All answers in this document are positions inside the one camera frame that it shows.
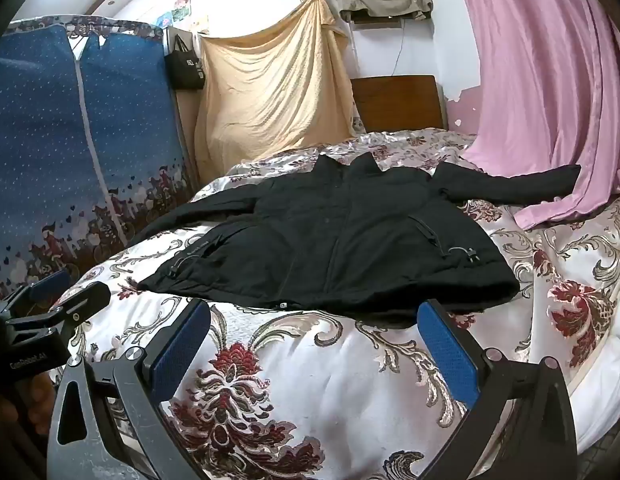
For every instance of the blue fabric wardrobe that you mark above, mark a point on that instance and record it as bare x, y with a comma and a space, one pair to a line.
45, 160

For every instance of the floral satin bedspread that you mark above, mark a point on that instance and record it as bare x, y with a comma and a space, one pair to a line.
300, 400

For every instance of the pink curtain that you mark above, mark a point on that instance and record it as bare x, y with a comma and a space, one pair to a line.
540, 85

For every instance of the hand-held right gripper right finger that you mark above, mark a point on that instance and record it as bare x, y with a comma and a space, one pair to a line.
447, 355

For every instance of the colourful wall poster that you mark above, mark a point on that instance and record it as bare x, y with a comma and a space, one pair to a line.
181, 8

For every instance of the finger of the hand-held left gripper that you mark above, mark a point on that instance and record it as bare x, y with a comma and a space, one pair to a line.
47, 284
85, 302

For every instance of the beige hanging cloth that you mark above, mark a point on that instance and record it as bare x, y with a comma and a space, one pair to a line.
270, 90

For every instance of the wooden headboard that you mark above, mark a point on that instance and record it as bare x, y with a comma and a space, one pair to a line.
397, 105

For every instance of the black tote bag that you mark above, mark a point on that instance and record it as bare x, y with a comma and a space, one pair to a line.
184, 67

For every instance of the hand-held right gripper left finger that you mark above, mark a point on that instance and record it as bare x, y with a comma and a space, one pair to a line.
182, 345

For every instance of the black jacket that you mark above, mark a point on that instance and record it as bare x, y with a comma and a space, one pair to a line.
340, 240

